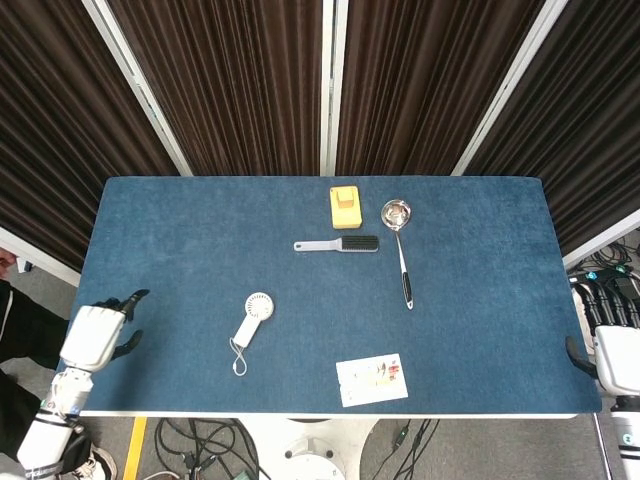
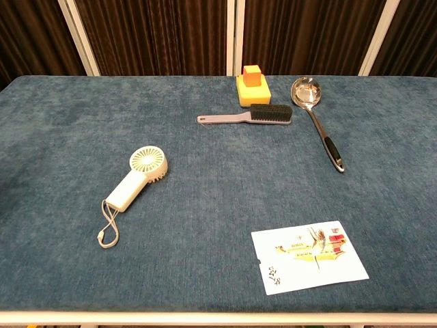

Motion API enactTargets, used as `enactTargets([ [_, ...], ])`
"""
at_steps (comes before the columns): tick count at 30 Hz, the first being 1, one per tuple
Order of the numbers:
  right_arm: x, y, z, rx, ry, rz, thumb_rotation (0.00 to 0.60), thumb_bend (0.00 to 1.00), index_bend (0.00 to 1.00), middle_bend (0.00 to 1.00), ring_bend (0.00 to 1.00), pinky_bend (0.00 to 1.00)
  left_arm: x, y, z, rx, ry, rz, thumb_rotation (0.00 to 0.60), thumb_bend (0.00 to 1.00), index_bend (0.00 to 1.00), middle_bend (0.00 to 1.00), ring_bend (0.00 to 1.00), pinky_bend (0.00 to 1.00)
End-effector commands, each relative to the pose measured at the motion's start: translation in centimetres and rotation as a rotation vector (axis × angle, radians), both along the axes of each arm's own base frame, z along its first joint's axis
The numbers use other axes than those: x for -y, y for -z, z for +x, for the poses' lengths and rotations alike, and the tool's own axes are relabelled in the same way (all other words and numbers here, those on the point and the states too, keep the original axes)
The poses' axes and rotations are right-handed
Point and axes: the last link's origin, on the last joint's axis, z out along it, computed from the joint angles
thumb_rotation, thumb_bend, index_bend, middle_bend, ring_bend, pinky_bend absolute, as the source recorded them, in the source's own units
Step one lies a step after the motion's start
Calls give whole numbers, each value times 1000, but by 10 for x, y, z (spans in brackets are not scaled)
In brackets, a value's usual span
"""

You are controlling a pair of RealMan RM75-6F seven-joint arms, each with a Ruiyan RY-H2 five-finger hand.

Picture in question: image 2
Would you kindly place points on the yellow sponge block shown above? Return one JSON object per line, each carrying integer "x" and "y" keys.
{"x": 254, "y": 92}

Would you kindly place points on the white table edge rail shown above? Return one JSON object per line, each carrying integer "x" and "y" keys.
{"x": 218, "y": 318}

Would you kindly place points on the blue table cloth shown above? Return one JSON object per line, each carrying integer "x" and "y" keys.
{"x": 211, "y": 191}

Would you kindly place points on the white printed packet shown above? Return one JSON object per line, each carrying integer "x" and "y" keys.
{"x": 304, "y": 266}

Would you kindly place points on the orange cube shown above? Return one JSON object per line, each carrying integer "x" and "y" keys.
{"x": 252, "y": 76}

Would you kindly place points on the steel ladle with black grip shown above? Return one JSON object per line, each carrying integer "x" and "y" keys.
{"x": 312, "y": 102}

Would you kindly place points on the grey brush with black bristles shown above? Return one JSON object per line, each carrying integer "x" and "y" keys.
{"x": 263, "y": 114}

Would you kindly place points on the dark brown curtain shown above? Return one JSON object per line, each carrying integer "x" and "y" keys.
{"x": 157, "y": 34}

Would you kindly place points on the white frame post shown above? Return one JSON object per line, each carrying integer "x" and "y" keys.
{"x": 379, "y": 37}
{"x": 80, "y": 37}
{"x": 235, "y": 37}

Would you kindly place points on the white handheld fan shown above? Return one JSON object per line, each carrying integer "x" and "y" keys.
{"x": 129, "y": 189}

